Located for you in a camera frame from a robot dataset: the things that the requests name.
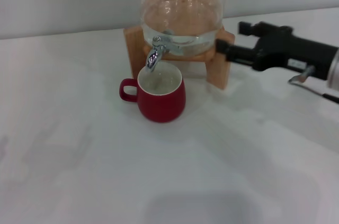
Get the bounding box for glass water dispenser jar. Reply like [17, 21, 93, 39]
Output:
[137, 0, 227, 57]

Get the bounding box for red ceramic cup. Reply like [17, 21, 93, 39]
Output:
[119, 64, 186, 123]

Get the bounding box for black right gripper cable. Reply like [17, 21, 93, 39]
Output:
[288, 65, 339, 104]

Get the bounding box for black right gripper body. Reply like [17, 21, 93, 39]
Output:
[251, 22, 339, 79]

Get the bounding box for chrome faucet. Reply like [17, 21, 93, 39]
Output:
[146, 35, 184, 73]

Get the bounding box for wooden dispenser stand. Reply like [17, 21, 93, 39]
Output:
[123, 24, 236, 92]

